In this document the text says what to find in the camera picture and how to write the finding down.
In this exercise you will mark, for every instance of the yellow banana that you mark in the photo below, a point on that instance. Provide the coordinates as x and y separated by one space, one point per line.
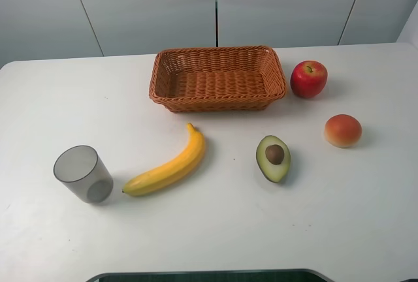
171 172

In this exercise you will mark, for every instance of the brown wicker basket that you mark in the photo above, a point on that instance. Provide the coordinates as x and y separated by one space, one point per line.
217 79

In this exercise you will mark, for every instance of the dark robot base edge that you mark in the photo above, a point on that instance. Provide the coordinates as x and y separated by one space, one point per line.
222 275

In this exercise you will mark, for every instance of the halved avocado with pit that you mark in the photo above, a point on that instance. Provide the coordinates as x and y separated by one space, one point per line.
273 158

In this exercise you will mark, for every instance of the red apple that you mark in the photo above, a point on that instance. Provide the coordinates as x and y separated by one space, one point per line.
308 79

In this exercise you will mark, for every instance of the grey translucent plastic cup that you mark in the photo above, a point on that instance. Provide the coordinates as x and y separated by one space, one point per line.
82 171

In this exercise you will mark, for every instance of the orange bread bun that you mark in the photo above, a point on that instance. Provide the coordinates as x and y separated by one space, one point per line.
343 131

